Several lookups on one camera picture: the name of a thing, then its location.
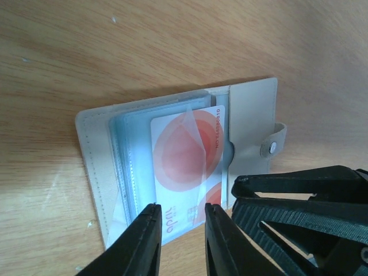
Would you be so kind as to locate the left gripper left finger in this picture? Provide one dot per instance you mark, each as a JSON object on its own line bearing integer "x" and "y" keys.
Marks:
{"x": 136, "y": 251}

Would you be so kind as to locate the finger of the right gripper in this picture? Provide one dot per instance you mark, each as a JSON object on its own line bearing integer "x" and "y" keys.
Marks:
{"x": 307, "y": 237}
{"x": 333, "y": 183}

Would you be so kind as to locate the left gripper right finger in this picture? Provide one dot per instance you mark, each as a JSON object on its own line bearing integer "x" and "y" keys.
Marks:
{"x": 229, "y": 252}

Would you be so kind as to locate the white card holder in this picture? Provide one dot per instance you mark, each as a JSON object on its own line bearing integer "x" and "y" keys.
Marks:
{"x": 116, "y": 145}

